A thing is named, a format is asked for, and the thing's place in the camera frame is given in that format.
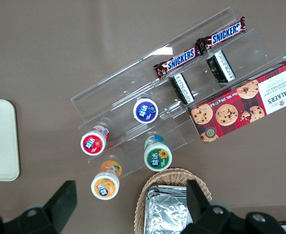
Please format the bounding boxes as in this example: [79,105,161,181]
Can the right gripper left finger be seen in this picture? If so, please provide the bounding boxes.
[42,180,78,234]

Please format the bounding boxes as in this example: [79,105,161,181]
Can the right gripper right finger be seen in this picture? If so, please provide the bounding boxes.
[186,179,211,224]

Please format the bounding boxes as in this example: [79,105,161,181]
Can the light tan wicker basket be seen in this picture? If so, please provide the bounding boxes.
[133,167,213,234]

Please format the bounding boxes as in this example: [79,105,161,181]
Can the silver foil tray stack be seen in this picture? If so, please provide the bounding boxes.
[144,184,195,234]

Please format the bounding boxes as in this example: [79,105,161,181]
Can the beige rectangular serving tray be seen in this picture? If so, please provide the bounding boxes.
[0,98,20,182]

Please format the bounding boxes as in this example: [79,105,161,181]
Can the orange gum bottle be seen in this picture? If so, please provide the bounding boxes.
[90,159,122,201]

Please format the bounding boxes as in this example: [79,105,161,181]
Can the green gum bottle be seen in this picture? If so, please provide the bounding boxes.
[143,134,173,172]

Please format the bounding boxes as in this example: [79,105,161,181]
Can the red gum bottle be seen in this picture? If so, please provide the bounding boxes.
[80,124,111,156]

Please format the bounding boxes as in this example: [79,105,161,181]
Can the red Walkers cookie box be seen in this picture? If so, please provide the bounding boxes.
[186,59,286,144]

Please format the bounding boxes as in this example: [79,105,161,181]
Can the blue gum bottle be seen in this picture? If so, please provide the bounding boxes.
[133,97,159,125]

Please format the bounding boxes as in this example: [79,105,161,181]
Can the small black white-sided box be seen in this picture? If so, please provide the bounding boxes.
[168,72,195,106]
[205,49,237,84]

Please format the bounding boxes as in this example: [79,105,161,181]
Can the clear acrylic stepped stand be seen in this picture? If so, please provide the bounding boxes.
[138,6,286,108]
[70,58,200,179]

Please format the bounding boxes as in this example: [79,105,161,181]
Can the brown Snickers chocolate bar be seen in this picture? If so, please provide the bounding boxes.
[195,16,247,51]
[153,47,202,80]

